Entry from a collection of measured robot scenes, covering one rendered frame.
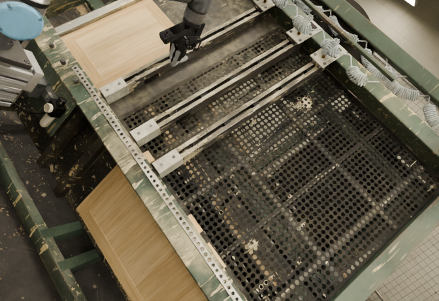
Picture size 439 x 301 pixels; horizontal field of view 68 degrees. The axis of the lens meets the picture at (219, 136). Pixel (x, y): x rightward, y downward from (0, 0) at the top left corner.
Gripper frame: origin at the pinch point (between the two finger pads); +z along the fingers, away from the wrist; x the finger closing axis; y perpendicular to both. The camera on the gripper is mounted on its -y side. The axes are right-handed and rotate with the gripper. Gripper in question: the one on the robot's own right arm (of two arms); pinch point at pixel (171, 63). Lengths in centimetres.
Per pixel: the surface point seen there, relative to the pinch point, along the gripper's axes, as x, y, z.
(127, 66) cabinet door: 39, 8, 34
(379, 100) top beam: -51, 93, -10
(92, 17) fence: 77, 4, 30
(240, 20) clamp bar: 32, 68, 0
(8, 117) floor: 106, -31, 132
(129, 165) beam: -12.8, -14.1, 45.9
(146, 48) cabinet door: 44, 20, 27
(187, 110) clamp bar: -3.4, 17.0, 26.8
